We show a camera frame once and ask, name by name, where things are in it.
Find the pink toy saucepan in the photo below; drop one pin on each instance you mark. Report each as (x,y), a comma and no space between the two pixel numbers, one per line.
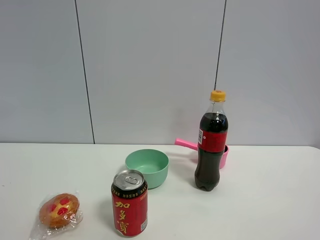
(194,146)

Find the red herbal tea can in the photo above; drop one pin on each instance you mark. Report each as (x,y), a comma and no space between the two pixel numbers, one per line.
(129,192)

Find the green plastic bowl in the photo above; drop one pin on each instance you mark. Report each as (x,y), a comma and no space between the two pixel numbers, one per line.
(153,164)

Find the wrapped fruit pastry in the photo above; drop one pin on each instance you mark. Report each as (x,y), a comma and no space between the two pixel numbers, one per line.
(57,214)

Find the cola bottle yellow cap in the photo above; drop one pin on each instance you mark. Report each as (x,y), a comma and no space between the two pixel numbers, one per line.
(212,136)

